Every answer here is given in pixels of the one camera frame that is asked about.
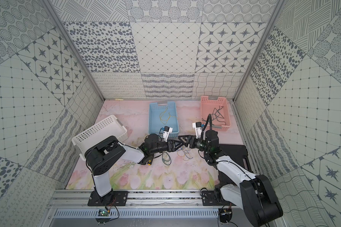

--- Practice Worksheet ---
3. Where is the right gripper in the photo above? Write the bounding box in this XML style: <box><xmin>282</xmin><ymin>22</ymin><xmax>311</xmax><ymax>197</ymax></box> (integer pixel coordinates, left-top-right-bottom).
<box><xmin>178</xmin><ymin>135</ymin><xmax>210</xmax><ymax>153</ymax></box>

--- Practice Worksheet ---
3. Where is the blue cable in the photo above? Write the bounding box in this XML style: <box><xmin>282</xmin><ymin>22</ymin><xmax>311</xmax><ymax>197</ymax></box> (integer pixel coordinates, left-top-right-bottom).
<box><xmin>177</xmin><ymin>146</ymin><xmax>194</xmax><ymax>161</ymax></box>

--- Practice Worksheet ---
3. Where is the yellow cable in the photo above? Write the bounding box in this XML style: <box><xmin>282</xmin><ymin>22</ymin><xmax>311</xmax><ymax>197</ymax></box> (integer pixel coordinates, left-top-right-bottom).
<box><xmin>158</xmin><ymin>106</ymin><xmax>177</xmax><ymax>124</ymax></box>

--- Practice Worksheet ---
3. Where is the black cable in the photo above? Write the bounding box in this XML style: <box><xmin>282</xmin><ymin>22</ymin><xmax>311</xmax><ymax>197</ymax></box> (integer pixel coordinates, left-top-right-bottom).
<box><xmin>201</xmin><ymin>105</ymin><xmax>226</xmax><ymax>126</ymax></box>

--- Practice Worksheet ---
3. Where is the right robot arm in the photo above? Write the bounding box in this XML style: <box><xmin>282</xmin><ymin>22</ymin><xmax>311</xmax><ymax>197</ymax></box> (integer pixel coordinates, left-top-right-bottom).
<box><xmin>178</xmin><ymin>131</ymin><xmax>283</xmax><ymax>227</ymax></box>

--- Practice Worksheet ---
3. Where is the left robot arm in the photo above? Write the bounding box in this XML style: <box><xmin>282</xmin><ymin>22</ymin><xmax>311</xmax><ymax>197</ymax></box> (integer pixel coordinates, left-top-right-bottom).
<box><xmin>85</xmin><ymin>134</ymin><xmax>183</xmax><ymax>199</ymax></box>

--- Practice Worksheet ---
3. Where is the black yellow screwdriver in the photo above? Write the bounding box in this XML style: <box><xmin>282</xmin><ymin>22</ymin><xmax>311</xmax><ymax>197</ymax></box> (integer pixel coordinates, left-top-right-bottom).
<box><xmin>147</xmin><ymin>154</ymin><xmax>154</xmax><ymax>166</ymax></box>

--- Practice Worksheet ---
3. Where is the blue perforated basket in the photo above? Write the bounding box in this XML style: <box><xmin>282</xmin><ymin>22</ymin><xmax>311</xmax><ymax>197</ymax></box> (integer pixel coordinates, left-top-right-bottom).
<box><xmin>148</xmin><ymin>101</ymin><xmax>180</xmax><ymax>138</ymax></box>

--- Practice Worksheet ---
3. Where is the pink perforated basket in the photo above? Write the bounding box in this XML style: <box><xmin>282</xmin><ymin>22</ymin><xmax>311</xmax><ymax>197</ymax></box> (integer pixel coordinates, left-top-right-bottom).
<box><xmin>200</xmin><ymin>96</ymin><xmax>231</xmax><ymax>131</ymax></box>

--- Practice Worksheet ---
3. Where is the white perforated basket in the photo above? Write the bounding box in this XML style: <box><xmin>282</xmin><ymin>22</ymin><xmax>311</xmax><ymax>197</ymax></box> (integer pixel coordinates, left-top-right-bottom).
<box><xmin>72</xmin><ymin>115</ymin><xmax>128</xmax><ymax>161</ymax></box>

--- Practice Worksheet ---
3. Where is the right circuit board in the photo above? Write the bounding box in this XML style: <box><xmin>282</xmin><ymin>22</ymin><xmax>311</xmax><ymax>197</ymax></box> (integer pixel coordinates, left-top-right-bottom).
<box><xmin>218</xmin><ymin>208</ymin><xmax>233</xmax><ymax>223</ymax></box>

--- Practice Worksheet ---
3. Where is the circuit board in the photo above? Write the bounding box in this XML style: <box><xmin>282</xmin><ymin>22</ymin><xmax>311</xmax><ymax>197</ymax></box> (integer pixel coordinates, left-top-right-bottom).
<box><xmin>218</xmin><ymin>208</ymin><xmax>233</xmax><ymax>223</ymax></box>
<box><xmin>98</xmin><ymin>210</ymin><xmax>109</xmax><ymax>217</ymax></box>

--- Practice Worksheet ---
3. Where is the left circuit board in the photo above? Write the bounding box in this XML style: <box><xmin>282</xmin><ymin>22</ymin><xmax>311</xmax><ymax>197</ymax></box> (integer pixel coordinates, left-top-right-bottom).
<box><xmin>98</xmin><ymin>210</ymin><xmax>109</xmax><ymax>217</ymax></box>

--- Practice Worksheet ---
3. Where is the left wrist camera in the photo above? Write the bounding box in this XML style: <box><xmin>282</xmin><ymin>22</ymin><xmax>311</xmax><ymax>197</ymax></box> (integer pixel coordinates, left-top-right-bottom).
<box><xmin>160</xmin><ymin>126</ymin><xmax>173</xmax><ymax>142</ymax></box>

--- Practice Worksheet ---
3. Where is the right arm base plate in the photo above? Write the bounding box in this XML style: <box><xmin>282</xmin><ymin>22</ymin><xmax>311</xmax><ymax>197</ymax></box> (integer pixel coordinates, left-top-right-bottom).
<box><xmin>200</xmin><ymin>190</ymin><xmax>230</xmax><ymax>206</ymax></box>

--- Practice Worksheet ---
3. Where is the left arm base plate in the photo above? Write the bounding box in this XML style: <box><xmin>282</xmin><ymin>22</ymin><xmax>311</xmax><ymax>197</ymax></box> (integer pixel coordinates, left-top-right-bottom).
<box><xmin>87</xmin><ymin>190</ymin><xmax>129</xmax><ymax>207</ymax></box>

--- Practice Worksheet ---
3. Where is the aluminium rail frame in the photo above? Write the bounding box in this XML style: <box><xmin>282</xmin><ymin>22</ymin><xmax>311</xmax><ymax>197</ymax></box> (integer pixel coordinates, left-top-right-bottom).
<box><xmin>47</xmin><ymin>189</ymin><xmax>254</xmax><ymax>209</ymax></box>

